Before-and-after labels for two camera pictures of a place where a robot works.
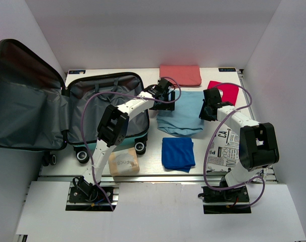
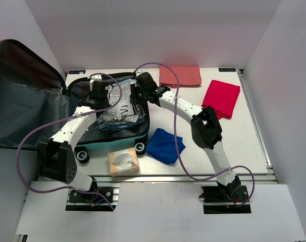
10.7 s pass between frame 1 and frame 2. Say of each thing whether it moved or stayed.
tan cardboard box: stayed
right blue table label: stayed
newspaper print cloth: moved
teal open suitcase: stayed
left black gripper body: moved
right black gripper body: moved
